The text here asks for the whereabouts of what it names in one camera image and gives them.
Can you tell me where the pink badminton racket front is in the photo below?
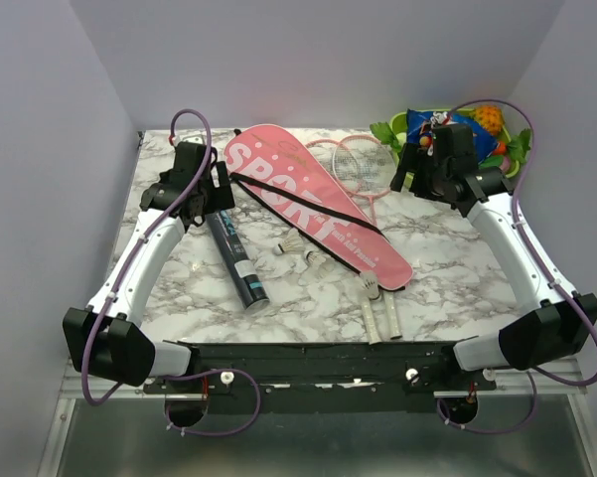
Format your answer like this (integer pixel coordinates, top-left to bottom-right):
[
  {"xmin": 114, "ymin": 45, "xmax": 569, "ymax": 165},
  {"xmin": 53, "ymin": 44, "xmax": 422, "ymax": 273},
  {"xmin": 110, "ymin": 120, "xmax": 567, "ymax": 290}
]
[{"xmin": 334, "ymin": 135, "xmax": 401, "ymax": 340}]

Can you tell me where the pink racket cover bag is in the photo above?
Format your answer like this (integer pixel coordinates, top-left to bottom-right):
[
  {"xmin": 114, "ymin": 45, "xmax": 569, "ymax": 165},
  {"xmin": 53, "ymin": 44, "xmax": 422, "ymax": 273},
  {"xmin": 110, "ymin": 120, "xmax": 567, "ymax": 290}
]
[{"xmin": 224, "ymin": 124, "xmax": 413, "ymax": 291}]

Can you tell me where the green leafy toy vegetable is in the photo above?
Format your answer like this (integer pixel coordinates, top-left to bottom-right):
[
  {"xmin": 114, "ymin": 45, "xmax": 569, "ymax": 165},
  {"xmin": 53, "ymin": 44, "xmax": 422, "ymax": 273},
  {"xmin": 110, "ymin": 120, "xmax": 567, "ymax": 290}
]
[{"xmin": 370, "ymin": 122, "xmax": 402, "ymax": 153}]

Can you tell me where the toy pineapple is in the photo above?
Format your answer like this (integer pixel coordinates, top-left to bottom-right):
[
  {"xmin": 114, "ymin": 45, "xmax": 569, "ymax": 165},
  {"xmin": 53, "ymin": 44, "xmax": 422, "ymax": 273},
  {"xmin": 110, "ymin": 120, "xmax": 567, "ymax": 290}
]
[{"xmin": 471, "ymin": 105, "xmax": 505, "ymax": 136}]

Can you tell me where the blue chip bag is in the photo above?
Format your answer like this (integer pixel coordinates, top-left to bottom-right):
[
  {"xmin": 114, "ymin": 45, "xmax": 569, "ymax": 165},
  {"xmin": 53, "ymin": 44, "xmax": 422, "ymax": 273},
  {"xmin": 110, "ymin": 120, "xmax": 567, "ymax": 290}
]
[{"xmin": 406, "ymin": 109, "xmax": 498, "ymax": 163}]

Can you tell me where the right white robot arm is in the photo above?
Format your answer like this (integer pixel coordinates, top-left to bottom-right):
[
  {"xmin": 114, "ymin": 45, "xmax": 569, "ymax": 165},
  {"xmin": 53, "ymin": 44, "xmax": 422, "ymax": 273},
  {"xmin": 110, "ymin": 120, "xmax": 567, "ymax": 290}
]
[{"xmin": 391, "ymin": 123, "xmax": 597, "ymax": 390}]

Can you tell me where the white shuttlecock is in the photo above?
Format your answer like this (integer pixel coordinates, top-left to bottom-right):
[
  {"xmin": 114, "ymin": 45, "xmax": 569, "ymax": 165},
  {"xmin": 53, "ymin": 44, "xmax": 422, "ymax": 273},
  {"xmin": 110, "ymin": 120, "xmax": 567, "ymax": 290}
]
[
  {"xmin": 303, "ymin": 249, "xmax": 335, "ymax": 278},
  {"xmin": 272, "ymin": 230, "xmax": 303, "ymax": 256},
  {"xmin": 359, "ymin": 271, "xmax": 380, "ymax": 300}
]

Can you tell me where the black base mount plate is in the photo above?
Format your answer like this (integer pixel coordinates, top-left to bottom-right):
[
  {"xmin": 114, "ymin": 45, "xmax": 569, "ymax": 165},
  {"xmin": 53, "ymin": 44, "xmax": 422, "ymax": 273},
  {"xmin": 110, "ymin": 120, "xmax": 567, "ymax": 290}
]
[{"xmin": 143, "ymin": 341, "xmax": 497, "ymax": 414}]

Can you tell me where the aluminium rail frame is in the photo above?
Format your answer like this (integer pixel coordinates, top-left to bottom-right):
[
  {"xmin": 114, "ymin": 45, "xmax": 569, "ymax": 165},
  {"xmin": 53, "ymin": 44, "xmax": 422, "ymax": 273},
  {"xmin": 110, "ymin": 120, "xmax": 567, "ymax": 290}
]
[{"xmin": 60, "ymin": 358, "xmax": 588, "ymax": 399}]

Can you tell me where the black shuttlecock tube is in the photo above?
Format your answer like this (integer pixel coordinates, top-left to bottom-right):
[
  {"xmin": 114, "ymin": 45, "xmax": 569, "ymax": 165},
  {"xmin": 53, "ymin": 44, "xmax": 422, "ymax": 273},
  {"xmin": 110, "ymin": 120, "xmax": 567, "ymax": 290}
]
[{"xmin": 206, "ymin": 211, "xmax": 269, "ymax": 312}]

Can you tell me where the green plastic basket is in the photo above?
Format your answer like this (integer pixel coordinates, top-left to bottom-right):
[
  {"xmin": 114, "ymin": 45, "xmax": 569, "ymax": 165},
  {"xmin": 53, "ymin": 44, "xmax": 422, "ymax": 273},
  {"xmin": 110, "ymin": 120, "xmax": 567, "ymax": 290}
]
[{"xmin": 388, "ymin": 106, "xmax": 522, "ymax": 178}]

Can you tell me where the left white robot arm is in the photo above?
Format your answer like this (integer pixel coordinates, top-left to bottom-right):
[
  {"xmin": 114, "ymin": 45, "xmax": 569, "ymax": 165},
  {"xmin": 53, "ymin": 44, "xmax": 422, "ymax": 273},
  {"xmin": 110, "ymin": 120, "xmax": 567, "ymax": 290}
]
[{"xmin": 63, "ymin": 141, "xmax": 234, "ymax": 393}]

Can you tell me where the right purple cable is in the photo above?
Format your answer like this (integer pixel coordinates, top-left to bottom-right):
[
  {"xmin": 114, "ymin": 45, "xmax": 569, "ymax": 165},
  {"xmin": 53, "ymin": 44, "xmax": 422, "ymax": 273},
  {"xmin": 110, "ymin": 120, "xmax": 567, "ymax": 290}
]
[{"xmin": 431, "ymin": 97, "xmax": 597, "ymax": 387}]

